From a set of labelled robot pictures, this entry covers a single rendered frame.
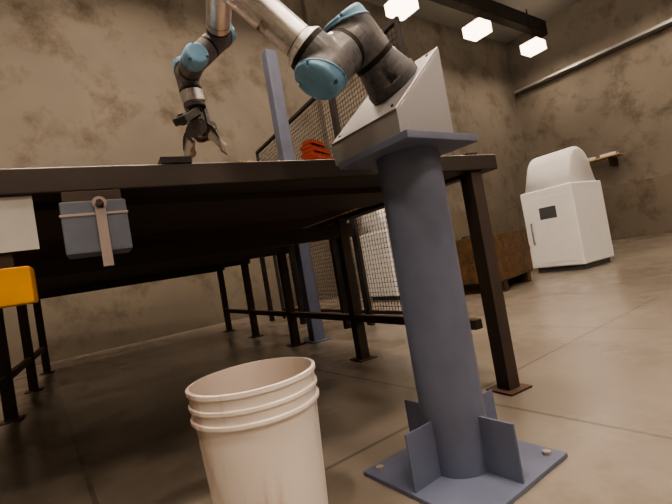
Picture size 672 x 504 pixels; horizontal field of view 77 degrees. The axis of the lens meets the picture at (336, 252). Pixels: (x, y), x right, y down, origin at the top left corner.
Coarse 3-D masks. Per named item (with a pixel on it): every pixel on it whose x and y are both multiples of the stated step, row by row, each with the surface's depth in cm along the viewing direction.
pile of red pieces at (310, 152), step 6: (306, 144) 234; (312, 144) 233; (318, 144) 237; (324, 144) 243; (300, 150) 236; (306, 150) 233; (312, 150) 232; (318, 150) 234; (324, 150) 240; (306, 156) 234; (312, 156) 231; (318, 156) 231; (324, 156) 237
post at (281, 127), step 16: (272, 64) 345; (272, 80) 343; (272, 96) 343; (272, 112) 347; (288, 128) 346; (288, 144) 344; (304, 256) 340; (304, 272) 339; (304, 288) 340; (304, 304) 344; (320, 320) 341; (320, 336) 340
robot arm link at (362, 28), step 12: (348, 12) 103; (360, 12) 104; (336, 24) 104; (348, 24) 104; (360, 24) 104; (372, 24) 106; (360, 36) 104; (372, 36) 106; (384, 36) 108; (360, 48) 104; (372, 48) 107
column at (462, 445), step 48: (384, 144) 103; (432, 144) 108; (384, 192) 113; (432, 192) 108; (432, 240) 107; (432, 288) 107; (432, 336) 107; (432, 384) 108; (480, 384) 111; (432, 432) 109; (480, 432) 107; (384, 480) 111; (432, 480) 107; (480, 480) 104; (528, 480) 100
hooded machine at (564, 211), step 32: (544, 160) 563; (576, 160) 541; (544, 192) 547; (576, 192) 523; (544, 224) 552; (576, 224) 519; (608, 224) 558; (544, 256) 558; (576, 256) 523; (608, 256) 548
